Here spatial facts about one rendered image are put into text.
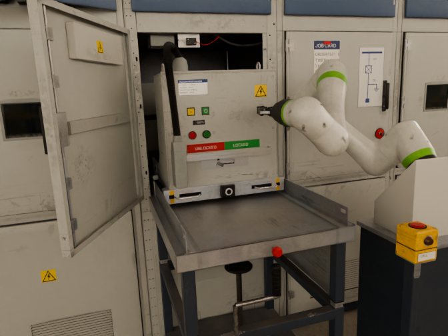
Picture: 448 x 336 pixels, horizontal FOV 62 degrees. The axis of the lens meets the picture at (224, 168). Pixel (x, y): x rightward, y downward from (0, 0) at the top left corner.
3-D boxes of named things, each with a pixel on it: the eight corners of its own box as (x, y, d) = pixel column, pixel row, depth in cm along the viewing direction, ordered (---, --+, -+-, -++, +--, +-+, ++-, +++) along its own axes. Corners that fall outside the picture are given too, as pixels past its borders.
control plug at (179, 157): (189, 187, 143) (185, 142, 139) (176, 189, 142) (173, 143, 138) (184, 183, 150) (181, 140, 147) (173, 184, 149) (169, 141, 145)
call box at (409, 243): (437, 261, 109) (439, 228, 107) (415, 265, 107) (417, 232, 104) (415, 250, 116) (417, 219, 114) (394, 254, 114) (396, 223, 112)
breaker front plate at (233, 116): (278, 180, 166) (277, 70, 156) (170, 193, 152) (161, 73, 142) (277, 179, 167) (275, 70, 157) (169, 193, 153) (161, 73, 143)
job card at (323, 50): (339, 83, 189) (340, 40, 184) (313, 84, 184) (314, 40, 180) (339, 83, 189) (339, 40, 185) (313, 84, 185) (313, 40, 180)
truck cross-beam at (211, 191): (284, 189, 167) (284, 177, 166) (164, 205, 152) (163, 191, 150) (279, 187, 172) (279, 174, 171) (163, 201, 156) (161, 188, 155)
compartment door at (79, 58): (51, 257, 112) (13, -5, 97) (131, 197, 173) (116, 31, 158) (72, 258, 111) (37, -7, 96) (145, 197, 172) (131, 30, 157)
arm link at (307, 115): (315, 88, 110) (292, 117, 109) (341, 115, 114) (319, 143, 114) (292, 89, 123) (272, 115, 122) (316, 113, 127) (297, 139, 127)
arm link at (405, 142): (411, 177, 157) (391, 141, 167) (445, 156, 146) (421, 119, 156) (393, 174, 150) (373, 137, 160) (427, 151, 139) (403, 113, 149)
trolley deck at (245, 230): (355, 241, 127) (356, 224, 126) (177, 273, 109) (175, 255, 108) (271, 192, 191) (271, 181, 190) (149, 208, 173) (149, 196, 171)
